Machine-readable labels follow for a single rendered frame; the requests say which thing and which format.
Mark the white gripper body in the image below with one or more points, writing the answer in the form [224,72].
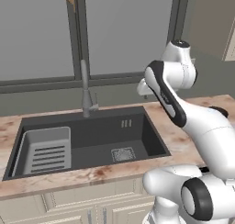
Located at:
[143,87]

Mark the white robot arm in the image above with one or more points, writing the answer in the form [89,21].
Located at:
[211,132]

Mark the grey sink faucet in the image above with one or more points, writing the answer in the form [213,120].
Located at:
[86,96]

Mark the dark grey sink basin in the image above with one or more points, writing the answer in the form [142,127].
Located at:
[98,136]

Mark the metal sink drain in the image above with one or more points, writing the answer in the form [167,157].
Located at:
[123,154]

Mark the grey slotted sink tray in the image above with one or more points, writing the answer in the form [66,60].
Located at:
[49,151]

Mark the grey framed window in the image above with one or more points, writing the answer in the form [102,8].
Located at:
[78,35]

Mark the beige background cupboard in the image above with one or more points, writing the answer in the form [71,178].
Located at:
[230,44]

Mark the cream false drawer front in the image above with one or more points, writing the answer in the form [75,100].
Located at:
[91,195]

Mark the cream cupboard door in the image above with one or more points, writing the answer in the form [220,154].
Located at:
[55,218]
[128,214]

